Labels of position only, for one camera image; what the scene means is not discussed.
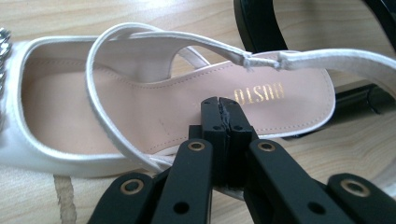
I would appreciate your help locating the red and black shoe rack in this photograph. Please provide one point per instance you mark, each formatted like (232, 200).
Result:
(258, 28)

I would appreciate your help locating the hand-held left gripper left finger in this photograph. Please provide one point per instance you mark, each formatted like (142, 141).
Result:
(213, 118)

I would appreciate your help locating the white slingback heeled shoe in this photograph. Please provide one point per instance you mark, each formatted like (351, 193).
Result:
(77, 118)

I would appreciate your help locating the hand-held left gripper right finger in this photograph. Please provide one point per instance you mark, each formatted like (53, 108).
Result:
(238, 124)

